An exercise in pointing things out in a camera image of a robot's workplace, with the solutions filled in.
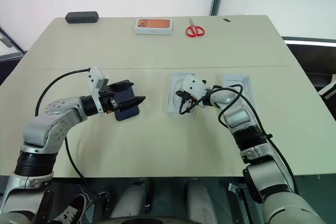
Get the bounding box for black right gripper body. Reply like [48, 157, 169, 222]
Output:
[175, 90, 198, 108]

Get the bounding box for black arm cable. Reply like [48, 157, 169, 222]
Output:
[178, 84, 300, 196]
[35, 68, 97, 201]

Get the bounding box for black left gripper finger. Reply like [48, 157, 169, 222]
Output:
[111, 79, 136, 93]
[118, 95, 146, 113]

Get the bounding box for black side desk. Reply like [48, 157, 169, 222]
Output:
[281, 36, 336, 91]

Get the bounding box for phone box with orange print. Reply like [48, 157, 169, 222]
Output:
[134, 18, 175, 36]

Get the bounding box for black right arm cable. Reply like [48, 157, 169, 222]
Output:
[178, 84, 300, 196]

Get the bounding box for grey metal frame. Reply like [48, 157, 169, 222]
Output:
[0, 25, 27, 62]

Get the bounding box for black and white sneaker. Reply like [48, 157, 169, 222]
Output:
[49, 193, 89, 224]

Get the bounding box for dark grey oblong case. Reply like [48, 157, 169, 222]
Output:
[65, 11, 100, 25]

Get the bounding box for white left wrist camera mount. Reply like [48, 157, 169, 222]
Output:
[87, 67, 110, 116]

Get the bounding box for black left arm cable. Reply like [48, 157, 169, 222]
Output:
[35, 68, 97, 201]

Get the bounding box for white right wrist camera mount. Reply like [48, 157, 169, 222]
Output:
[181, 73, 208, 104]

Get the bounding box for white phone box base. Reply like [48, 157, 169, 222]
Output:
[167, 72, 201, 118]

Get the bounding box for red handled scissors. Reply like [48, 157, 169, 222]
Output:
[185, 18, 206, 38]

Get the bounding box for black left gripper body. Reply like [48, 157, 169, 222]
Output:
[99, 82, 127, 116]

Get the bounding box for white phone box lid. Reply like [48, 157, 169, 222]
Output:
[222, 73, 256, 105]

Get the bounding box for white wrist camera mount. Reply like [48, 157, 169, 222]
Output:
[87, 67, 110, 116]
[181, 73, 208, 104]

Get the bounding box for white angled object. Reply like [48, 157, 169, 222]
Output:
[317, 73, 336, 102]

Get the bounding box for silver metal bracket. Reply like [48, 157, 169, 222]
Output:
[227, 182, 242, 196]

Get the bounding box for dark blue smartphone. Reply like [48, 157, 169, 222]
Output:
[113, 87, 142, 122]

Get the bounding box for white rounded leg shell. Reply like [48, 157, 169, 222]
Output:
[183, 178, 219, 224]
[109, 178, 156, 220]

